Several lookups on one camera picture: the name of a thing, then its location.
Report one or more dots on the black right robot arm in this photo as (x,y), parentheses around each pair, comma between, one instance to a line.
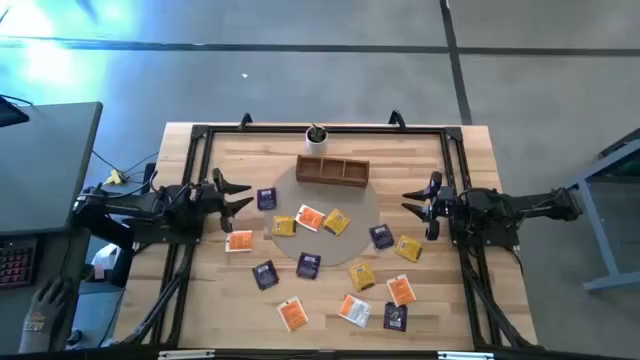
(525,205)

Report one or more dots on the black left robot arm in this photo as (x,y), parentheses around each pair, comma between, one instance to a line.
(130,202)

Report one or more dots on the white pot with plant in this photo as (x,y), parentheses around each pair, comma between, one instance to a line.
(316,145)

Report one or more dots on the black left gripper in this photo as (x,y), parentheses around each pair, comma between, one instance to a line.
(210,202)

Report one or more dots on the silver metal bracket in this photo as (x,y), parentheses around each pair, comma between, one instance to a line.
(185,354)
(465,355)

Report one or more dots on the round grey mat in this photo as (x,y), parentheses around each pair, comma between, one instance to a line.
(360,210)

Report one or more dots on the wooden three-compartment tray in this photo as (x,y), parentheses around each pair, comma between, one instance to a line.
(332,181)

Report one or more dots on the yellow tea packet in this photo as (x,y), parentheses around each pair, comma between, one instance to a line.
(284,226)
(409,248)
(362,277)
(336,222)

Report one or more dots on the orange tea packet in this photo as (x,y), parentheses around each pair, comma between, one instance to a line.
(355,311)
(310,218)
(401,290)
(292,314)
(239,241)

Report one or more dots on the black aluminium table frame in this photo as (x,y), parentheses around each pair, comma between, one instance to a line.
(375,130)

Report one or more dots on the black keyboard red keys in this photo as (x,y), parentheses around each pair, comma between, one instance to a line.
(17,262)

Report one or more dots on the blue-grey metal table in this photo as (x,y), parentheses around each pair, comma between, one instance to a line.
(602,240)

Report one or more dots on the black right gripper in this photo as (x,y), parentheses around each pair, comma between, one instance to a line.
(442,205)

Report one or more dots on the purple tea packet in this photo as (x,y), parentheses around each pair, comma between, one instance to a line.
(395,317)
(266,199)
(308,266)
(265,275)
(381,236)

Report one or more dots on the person's gloved hand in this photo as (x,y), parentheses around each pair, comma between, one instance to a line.
(42,315)

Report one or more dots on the grey desk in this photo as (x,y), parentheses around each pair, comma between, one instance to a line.
(45,165)

